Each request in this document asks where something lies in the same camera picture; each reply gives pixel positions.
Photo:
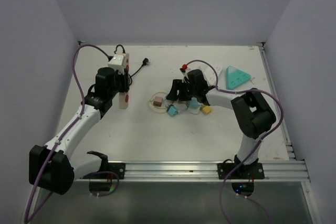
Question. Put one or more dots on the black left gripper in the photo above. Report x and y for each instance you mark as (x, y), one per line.
(125, 80)

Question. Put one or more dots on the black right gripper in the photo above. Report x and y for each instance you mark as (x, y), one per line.
(177, 85)

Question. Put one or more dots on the light blue usb charger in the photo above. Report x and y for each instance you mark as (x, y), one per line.
(193, 104)

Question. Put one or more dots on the teal cube charger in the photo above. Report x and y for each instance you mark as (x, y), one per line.
(172, 110)

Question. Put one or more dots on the beige power strip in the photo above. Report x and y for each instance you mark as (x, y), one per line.
(124, 95)

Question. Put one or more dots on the pink cube charger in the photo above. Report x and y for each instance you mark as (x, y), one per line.
(158, 101)

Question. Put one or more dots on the yellow cube charger front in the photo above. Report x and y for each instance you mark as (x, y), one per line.
(206, 109)

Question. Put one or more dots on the white triangular power strip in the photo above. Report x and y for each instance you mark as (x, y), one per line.
(209, 74)

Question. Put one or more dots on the teal power strip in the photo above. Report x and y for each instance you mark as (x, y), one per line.
(235, 77)

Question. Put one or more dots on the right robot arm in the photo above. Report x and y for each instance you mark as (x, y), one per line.
(253, 114)

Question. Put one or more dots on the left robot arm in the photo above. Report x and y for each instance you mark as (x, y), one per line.
(65, 143)

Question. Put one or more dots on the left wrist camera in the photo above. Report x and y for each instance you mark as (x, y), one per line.
(118, 63)

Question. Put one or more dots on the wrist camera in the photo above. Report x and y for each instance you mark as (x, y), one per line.
(184, 69)
(118, 63)

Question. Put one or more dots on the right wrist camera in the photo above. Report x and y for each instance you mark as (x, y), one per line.
(184, 69)

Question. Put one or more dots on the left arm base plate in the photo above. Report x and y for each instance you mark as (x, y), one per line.
(118, 168)

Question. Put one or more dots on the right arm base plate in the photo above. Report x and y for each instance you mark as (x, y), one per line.
(252, 171)

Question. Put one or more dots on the aluminium front rail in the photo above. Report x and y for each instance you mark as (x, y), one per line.
(168, 170)

